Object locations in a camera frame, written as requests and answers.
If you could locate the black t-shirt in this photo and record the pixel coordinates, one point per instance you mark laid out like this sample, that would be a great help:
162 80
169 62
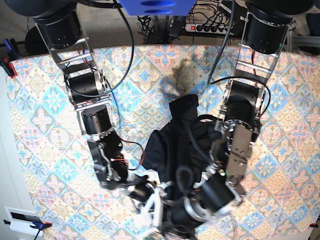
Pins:
179 154

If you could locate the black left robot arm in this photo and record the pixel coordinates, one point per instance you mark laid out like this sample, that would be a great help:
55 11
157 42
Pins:
245 100

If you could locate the white wall outlet box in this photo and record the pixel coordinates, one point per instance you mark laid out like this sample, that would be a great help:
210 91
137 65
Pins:
22 220

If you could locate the red table clamp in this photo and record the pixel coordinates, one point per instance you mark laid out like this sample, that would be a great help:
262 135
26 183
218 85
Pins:
6 64

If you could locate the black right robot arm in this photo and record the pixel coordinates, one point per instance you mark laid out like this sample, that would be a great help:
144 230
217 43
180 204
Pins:
88 91

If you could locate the patterned colourful tablecloth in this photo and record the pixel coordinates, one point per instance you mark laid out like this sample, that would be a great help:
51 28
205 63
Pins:
283 175

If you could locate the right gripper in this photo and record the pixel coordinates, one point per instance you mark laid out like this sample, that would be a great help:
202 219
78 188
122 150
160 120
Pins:
151 214

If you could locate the white power strip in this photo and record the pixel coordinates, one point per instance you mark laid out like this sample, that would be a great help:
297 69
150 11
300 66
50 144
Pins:
218 28

